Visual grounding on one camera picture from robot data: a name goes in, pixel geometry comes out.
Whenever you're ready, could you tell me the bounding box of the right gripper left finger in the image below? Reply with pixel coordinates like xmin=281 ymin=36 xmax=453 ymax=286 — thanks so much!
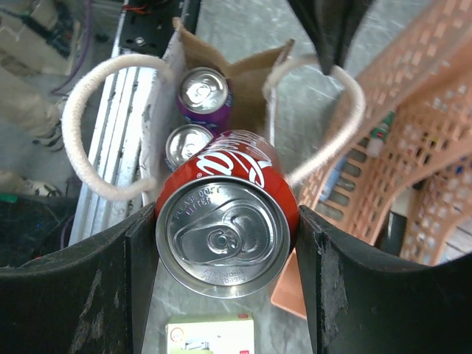
xmin=1 ymin=204 xmax=159 ymax=353

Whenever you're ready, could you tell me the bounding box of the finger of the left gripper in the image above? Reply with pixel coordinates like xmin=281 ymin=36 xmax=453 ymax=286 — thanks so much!
xmin=288 ymin=0 xmax=372 ymax=75

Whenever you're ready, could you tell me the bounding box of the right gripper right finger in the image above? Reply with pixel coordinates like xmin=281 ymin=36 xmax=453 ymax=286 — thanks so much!
xmin=296 ymin=206 xmax=471 ymax=353

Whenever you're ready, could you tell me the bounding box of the brown canvas tote bag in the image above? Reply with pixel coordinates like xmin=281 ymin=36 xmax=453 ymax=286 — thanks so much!
xmin=61 ymin=16 xmax=367 ymax=207

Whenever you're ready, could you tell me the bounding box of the purple Fanta can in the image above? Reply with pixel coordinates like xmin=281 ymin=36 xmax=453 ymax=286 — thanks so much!
xmin=176 ymin=67 xmax=233 ymax=135

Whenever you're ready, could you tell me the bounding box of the red soda can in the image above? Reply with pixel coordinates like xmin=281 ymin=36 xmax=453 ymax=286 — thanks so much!
xmin=155 ymin=130 xmax=299 ymax=299

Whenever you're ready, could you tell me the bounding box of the purple soda can front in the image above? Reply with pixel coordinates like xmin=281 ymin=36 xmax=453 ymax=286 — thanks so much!
xmin=165 ymin=124 xmax=214 ymax=171

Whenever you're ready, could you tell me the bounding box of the white green cardboard box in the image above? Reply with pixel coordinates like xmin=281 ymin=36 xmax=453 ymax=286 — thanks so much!
xmin=166 ymin=313 xmax=255 ymax=354

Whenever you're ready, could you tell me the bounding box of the peach plastic file organizer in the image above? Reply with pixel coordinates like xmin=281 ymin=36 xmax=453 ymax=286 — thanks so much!
xmin=271 ymin=0 xmax=472 ymax=320

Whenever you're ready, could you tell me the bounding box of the aluminium mounting rail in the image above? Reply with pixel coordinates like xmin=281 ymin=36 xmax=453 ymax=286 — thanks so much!
xmin=68 ymin=66 xmax=159 ymax=246

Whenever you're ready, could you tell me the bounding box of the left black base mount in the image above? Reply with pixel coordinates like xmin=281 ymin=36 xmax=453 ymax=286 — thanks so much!
xmin=118 ymin=0 xmax=201 ymax=57

